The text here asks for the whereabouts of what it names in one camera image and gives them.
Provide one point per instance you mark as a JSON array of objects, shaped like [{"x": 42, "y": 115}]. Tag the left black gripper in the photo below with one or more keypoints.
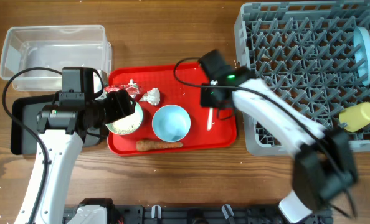
[{"x": 120, "y": 106}]

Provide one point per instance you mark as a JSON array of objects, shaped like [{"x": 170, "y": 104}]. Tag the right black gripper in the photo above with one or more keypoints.
[{"x": 205, "y": 101}]

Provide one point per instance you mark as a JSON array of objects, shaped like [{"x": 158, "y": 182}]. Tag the white plastic spoon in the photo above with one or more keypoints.
[{"x": 209, "y": 119}]

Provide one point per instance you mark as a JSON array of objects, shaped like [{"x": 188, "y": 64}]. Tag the light blue small bowl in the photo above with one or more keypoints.
[{"x": 171, "y": 123}]

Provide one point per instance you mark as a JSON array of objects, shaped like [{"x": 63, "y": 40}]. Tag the yellow plastic cup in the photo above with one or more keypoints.
[{"x": 355, "y": 117}]

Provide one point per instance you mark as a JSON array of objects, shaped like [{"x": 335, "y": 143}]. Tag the light blue plate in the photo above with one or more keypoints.
[{"x": 361, "y": 41}]

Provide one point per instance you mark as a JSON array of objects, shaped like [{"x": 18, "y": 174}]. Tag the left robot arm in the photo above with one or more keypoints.
[{"x": 61, "y": 131}]

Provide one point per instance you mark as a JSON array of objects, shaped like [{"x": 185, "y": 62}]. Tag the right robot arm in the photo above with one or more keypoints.
[{"x": 323, "y": 163}]

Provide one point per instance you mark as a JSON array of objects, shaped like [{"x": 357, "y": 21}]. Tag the green bowl with rice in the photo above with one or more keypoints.
[{"x": 129, "y": 124}]

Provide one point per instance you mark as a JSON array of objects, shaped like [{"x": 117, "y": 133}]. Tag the crumpled white tissue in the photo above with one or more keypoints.
[{"x": 152, "y": 97}]

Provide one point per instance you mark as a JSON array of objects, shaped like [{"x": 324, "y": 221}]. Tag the orange carrot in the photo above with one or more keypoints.
[{"x": 149, "y": 145}]

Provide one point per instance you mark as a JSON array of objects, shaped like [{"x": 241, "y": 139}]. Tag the clear plastic bin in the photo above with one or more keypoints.
[{"x": 56, "y": 47}]

